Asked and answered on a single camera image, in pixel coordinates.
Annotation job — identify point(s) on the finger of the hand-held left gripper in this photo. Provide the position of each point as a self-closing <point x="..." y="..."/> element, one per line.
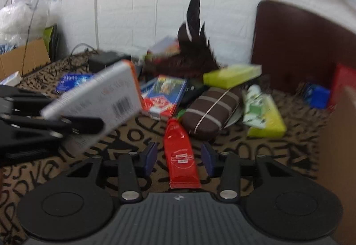
<point x="83" y="125"/>
<point x="25" y="94"/>

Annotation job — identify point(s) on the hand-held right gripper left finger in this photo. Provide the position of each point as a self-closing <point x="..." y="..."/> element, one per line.
<point x="150" y="158"/>

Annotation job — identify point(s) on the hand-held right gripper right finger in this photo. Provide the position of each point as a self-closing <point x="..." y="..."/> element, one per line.
<point x="208" y="160"/>

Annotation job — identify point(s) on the red tube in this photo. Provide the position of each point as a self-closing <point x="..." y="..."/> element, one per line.
<point x="180" y="156"/>

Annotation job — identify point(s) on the white and orange medicine box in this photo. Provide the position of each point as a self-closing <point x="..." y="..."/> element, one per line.
<point x="103" y="100"/>

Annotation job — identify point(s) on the small white box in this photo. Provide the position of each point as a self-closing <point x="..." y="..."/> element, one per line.
<point x="11" y="79"/>

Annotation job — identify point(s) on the open cardboard box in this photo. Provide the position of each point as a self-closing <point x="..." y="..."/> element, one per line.
<point x="25" y="61"/>

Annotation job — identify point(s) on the blue medicine box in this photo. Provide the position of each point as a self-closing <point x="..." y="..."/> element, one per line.
<point x="73" y="83"/>

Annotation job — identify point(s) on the white plate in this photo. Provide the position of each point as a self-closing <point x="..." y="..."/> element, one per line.
<point x="233" y="119"/>

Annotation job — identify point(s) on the brown striped glasses case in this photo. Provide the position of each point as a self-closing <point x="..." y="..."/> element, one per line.
<point x="210" y="111"/>

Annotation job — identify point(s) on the blue playing card box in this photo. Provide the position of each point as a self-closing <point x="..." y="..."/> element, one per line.
<point x="164" y="94"/>

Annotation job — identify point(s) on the black box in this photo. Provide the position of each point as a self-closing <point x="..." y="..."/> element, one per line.
<point x="108" y="61"/>

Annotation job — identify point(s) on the green and white tube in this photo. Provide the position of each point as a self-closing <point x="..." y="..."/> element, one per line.
<point x="253" y="105"/>

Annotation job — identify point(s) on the flat yellow-green box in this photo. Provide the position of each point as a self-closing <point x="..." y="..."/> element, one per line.
<point x="271" y="119"/>

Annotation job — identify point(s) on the white plastic bag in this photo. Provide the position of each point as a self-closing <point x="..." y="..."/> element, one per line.
<point x="19" y="19"/>

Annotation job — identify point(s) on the long yellow-green box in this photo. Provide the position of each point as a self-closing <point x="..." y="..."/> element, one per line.
<point x="230" y="75"/>

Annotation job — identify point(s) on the dark feather duster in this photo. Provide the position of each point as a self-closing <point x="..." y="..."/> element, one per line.
<point x="192" y="58"/>

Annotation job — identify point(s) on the small blue box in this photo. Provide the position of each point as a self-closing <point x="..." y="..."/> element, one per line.
<point x="317" y="96"/>

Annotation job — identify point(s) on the red box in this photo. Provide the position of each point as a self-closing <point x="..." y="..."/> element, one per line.
<point x="343" y="86"/>

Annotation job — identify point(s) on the white wall pipe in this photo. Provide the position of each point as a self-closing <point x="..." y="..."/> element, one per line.
<point x="97" y="2"/>

